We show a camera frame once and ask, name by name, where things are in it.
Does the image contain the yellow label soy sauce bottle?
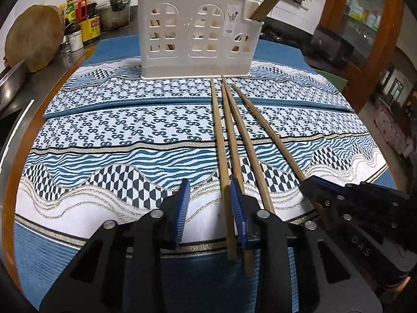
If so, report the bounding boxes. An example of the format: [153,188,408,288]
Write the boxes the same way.
[81,0,100,43]

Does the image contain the round wooden chopping block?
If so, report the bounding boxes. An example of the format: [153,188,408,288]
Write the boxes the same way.
[5,5,64,72]

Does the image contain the blue patterned placemat near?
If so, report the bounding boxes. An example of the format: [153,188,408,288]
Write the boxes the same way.
[14,100,397,312]

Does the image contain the green base cabinet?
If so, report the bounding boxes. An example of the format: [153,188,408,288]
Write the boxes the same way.
[315,69,348,92]

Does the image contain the black gas stove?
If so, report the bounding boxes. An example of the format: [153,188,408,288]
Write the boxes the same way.
[259,17,312,47]

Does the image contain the white plastic utensil holder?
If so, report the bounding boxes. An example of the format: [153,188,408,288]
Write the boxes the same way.
[138,0,263,80]

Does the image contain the stainless steel sink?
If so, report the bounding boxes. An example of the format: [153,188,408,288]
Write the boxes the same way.
[0,99,36,177]

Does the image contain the stainless steel colander bowl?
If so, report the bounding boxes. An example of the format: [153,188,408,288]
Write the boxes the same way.
[0,60,28,111]

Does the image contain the blue patterned placemat far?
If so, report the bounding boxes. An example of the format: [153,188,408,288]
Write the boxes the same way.
[43,36,353,119]

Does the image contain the green bottle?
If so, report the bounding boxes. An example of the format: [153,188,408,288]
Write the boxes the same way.
[66,0,76,23]

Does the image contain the black box on counter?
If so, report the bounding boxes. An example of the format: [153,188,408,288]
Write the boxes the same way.
[310,25,354,69]

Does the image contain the steel cooking pot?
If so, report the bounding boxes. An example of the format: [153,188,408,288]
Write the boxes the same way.
[97,0,132,32]

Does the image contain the wooden glass door cabinet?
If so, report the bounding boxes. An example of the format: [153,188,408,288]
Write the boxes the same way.
[319,0,405,113]

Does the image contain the white seasoning jar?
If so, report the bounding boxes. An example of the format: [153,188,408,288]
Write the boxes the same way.
[66,23,83,52]

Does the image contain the blue patterned placemat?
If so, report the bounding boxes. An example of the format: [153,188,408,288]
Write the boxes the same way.
[14,100,397,312]
[43,36,353,119]

